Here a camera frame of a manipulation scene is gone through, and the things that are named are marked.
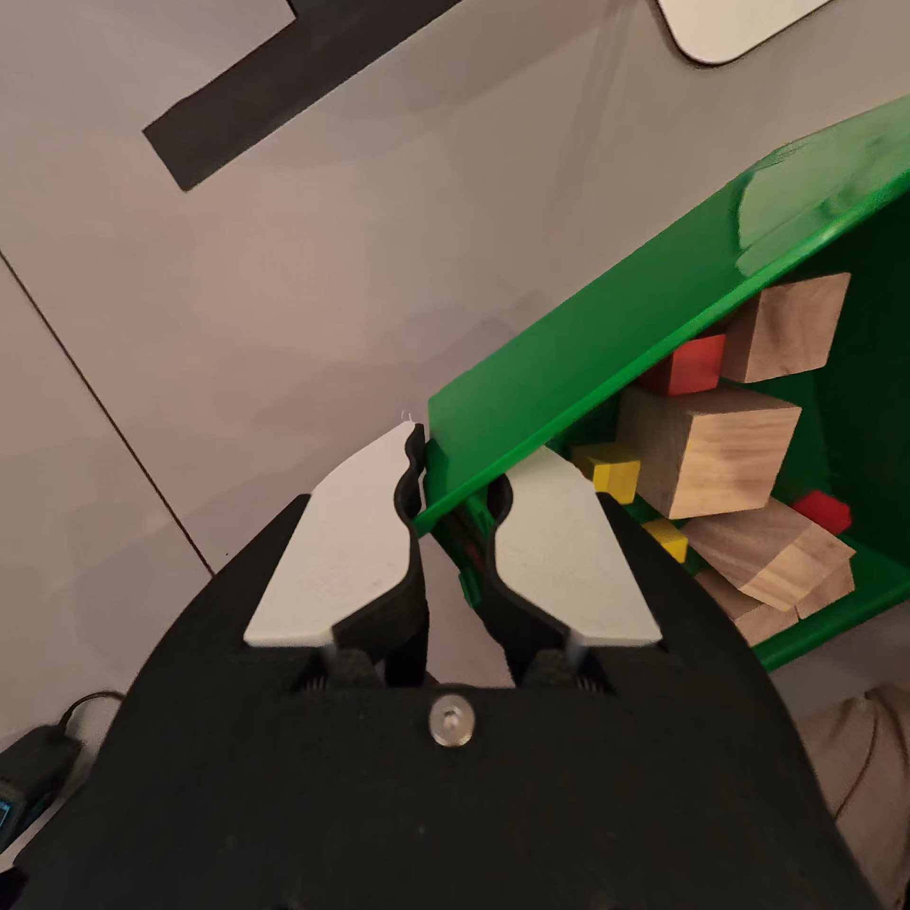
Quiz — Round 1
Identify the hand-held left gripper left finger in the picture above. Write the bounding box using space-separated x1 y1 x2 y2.
245 422 429 689

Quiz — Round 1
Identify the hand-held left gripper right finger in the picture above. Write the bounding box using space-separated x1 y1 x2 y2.
482 445 665 689

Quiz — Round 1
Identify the pile of wooden and coloured cubes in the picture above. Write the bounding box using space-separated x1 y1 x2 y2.
572 272 858 649

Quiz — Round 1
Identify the green plastic box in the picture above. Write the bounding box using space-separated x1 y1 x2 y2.
414 96 910 673

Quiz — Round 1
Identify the black device with blue display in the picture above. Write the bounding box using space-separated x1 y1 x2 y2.
0 726 82 855

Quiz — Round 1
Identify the white tablet stand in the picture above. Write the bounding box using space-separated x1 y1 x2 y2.
654 0 834 67

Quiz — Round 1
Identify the black cable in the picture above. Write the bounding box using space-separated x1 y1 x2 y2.
58 691 129 741

